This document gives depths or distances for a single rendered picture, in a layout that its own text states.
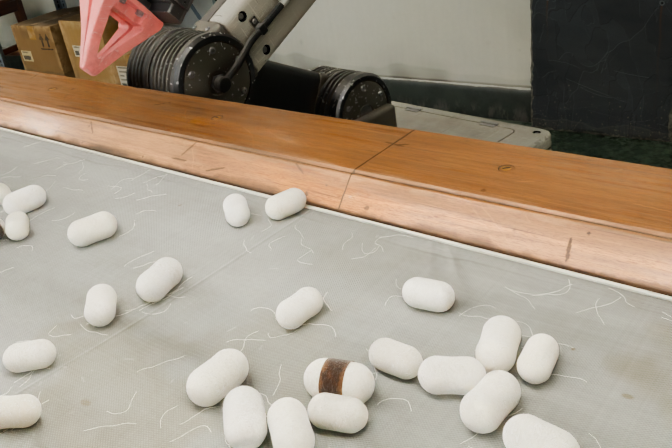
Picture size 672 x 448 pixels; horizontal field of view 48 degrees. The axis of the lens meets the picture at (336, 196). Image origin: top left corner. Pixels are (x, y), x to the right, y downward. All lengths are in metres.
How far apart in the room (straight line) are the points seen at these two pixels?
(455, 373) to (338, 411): 0.06
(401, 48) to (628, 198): 2.33
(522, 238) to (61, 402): 0.30
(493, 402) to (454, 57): 2.39
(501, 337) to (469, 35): 2.30
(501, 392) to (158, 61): 0.72
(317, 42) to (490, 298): 2.61
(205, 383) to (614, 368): 0.21
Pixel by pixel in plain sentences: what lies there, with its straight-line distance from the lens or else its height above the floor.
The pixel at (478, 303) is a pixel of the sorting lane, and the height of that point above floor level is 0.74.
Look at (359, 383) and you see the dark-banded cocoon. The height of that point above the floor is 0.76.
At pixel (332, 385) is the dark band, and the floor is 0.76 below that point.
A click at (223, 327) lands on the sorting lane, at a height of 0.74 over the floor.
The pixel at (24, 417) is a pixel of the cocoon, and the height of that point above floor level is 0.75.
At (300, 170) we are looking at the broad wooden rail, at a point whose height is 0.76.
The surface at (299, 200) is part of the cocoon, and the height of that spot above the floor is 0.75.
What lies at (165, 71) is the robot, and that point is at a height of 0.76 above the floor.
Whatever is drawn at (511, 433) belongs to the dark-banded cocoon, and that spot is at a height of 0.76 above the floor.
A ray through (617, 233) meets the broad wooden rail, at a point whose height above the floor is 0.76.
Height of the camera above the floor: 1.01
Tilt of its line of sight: 26 degrees down
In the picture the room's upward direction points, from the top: 9 degrees counter-clockwise
